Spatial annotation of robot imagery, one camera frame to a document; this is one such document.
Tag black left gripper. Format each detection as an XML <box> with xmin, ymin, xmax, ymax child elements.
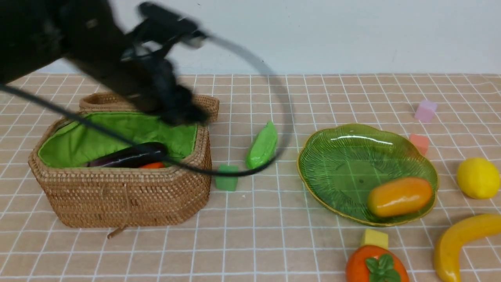
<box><xmin>67</xmin><ymin>2</ymin><xmax>210</xmax><ymax>127</ymax></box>

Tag red chili pepper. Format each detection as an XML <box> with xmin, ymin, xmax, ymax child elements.
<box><xmin>139</xmin><ymin>162</ymin><xmax>165</xmax><ymax>169</ymax></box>

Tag purple eggplant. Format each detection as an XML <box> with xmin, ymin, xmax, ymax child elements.
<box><xmin>83</xmin><ymin>142</ymin><xmax>168</xmax><ymax>168</ymax></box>

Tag green bitter gourd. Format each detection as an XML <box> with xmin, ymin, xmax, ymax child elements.
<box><xmin>245</xmin><ymin>120</ymin><xmax>278</xmax><ymax>170</ymax></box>

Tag orange yellow mango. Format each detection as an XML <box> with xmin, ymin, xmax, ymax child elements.
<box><xmin>367</xmin><ymin>177</ymin><xmax>434</xmax><ymax>218</ymax></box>

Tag orange persimmon green leaves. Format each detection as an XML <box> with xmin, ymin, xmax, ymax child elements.
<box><xmin>345</xmin><ymin>245</ymin><xmax>410</xmax><ymax>282</ymax></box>

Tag yellow lemon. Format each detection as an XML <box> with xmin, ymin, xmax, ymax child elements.
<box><xmin>456</xmin><ymin>157</ymin><xmax>500</xmax><ymax>199</ymax></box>

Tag yellow banana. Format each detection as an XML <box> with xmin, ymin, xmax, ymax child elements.
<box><xmin>433</xmin><ymin>214</ymin><xmax>501</xmax><ymax>282</ymax></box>

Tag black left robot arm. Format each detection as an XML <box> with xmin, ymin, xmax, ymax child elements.
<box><xmin>0</xmin><ymin>0</ymin><xmax>210</xmax><ymax>126</ymax></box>

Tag woven wicker basket lid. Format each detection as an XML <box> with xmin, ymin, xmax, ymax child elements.
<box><xmin>79</xmin><ymin>92</ymin><xmax>220</xmax><ymax>123</ymax></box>

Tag green foam cube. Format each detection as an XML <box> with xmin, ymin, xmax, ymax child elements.
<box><xmin>214</xmin><ymin>164</ymin><xmax>239</xmax><ymax>192</ymax></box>

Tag checkered beige tablecloth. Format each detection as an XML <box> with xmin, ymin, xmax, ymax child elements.
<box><xmin>0</xmin><ymin>74</ymin><xmax>500</xmax><ymax>282</ymax></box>

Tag green glass leaf plate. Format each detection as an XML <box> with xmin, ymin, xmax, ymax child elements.
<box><xmin>296</xmin><ymin>123</ymin><xmax>440</xmax><ymax>227</ymax></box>

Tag yellow foam cube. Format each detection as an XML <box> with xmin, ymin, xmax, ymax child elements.
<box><xmin>360</xmin><ymin>229</ymin><xmax>389</xmax><ymax>249</ymax></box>

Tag red foam cube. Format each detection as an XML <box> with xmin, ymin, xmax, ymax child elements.
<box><xmin>409</xmin><ymin>134</ymin><xmax>430</xmax><ymax>156</ymax></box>

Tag pink foam cube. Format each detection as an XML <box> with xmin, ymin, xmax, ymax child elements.
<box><xmin>414</xmin><ymin>100</ymin><xmax>437</xmax><ymax>123</ymax></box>

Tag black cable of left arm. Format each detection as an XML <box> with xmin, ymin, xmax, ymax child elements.
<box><xmin>0</xmin><ymin>35</ymin><xmax>295</xmax><ymax>177</ymax></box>

